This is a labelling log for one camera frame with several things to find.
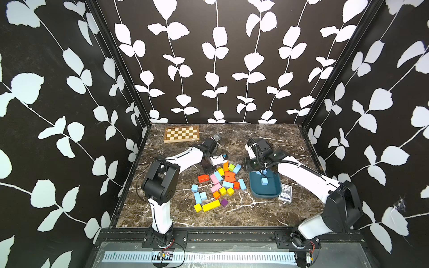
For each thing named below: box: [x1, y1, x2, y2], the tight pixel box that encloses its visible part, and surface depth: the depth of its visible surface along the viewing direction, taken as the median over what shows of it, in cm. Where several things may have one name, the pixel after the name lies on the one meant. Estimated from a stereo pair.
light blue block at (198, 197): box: [193, 192, 203, 204], surface depth 87 cm
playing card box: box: [278, 183, 293, 203], surface depth 88 cm
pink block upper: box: [209, 173, 220, 185], surface depth 95 cm
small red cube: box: [233, 180, 240, 190], surface depth 92 cm
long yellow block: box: [202, 199, 221, 213], surface depth 85 cm
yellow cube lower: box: [226, 187, 235, 196], surface depth 88 cm
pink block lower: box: [210, 182, 223, 194], surface depth 91 cm
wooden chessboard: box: [163, 125, 200, 143], surface depth 113 cm
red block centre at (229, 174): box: [224, 170, 236, 179], surface depth 97 cm
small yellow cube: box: [193, 203, 203, 213], surface depth 83 cm
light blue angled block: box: [213, 170, 223, 182], surface depth 95 cm
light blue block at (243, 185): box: [237, 178, 247, 191], surface depth 92 cm
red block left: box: [197, 174, 210, 184], surface depth 92 cm
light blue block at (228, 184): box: [222, 180, 235, 189], surface depth 92 cm
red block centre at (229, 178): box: [224, 175, 236, 183], surface depth 95 cm
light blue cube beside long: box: [199, 191, 208, 201], surface depth 87 cm
